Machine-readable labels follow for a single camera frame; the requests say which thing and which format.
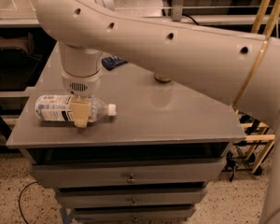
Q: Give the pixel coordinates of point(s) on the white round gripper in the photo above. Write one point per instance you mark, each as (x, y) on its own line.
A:
(80, 84)

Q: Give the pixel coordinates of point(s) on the clear plastic water bottle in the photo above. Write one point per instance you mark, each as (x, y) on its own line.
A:
(57, 108)

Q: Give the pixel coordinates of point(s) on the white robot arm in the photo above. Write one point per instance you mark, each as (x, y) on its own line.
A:
(234, 68)

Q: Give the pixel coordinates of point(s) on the orange soda can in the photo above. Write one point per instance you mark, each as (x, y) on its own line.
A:
(162, 79)

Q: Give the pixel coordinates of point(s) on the grey drawer cabinet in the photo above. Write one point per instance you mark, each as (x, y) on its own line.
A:
(154, 122)

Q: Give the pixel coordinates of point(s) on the bottom grey drawer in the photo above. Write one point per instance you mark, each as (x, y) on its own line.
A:
(134, 214)

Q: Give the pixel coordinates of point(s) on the grey drawer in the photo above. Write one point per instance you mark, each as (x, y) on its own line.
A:
(130, 197)
(108, 174)
(134, 214)

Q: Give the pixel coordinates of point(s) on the middle grey drawer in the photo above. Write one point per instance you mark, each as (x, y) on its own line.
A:
(130, 197)

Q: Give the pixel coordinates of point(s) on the top grey drawer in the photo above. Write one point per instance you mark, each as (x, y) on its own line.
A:
(108, 174)

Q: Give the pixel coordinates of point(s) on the yellow wooden rack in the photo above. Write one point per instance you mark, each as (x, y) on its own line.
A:
(260, 95)

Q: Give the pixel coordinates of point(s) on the right metal post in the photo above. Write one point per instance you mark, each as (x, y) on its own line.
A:
(177, 8)

